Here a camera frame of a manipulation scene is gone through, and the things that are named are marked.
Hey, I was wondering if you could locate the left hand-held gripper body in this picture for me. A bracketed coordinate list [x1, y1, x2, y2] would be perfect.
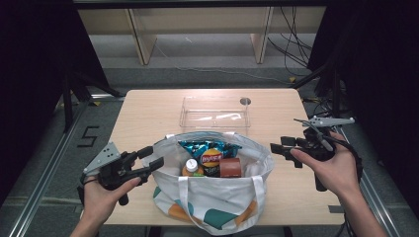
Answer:
[82, 141, 149, 206]

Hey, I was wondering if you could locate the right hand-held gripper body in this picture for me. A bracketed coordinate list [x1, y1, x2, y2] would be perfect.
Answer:
[293, 116, 356, 193]

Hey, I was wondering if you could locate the orange drink bottle white cap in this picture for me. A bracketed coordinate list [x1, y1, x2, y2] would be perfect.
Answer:
[181, 158, 206, 178]

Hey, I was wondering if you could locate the blue chips bag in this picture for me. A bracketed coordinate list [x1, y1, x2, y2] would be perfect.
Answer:
[177, 139, 243, 178]

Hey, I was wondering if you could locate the brown drink carton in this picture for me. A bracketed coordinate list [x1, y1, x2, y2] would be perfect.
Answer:
[218, 157, 243, 179]

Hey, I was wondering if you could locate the clear plastic bin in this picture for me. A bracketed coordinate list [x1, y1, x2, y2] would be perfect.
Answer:
[179, 96, 252, 130]

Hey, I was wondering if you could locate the white patterned tote bag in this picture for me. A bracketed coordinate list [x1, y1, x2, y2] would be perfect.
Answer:
[141, 130, 276, 237]

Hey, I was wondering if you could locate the person's right hand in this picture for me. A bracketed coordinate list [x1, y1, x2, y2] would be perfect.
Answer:
[290, 131, 363, 201]

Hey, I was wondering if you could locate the person's left hand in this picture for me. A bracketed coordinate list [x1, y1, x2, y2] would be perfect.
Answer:
[80, 176, 142, 225]

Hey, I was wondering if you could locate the black metal stand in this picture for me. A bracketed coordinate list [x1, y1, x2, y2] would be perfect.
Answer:
[291, 62, 344, 119]
[60, 70, 125, 132]

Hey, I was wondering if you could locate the black curtain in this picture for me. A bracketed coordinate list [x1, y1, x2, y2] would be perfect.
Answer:
[307, 0, 419, 218]
[0, 0, 111, 206]

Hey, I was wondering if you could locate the black cable tangle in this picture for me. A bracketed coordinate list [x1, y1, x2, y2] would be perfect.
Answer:
[309, 98, 334, 119]

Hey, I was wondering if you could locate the right hand-held gripper cable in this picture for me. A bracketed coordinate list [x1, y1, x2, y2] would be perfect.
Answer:
[324, 134, 364, 186]

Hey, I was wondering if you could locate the aluminium floor rail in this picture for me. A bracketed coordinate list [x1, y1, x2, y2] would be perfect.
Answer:
[6, 94, 126, 237]
[335, 126, 401, 237]

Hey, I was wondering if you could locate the bundle of black cables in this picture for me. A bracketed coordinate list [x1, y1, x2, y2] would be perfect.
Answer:
[266, 6, 314, 77]

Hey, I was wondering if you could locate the white floor cable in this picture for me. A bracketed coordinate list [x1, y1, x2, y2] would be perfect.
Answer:
[153, 41, 293, 85]

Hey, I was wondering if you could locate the beige wooden desk frame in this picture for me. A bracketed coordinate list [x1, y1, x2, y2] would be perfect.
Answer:
[77, 6, 327, 66]

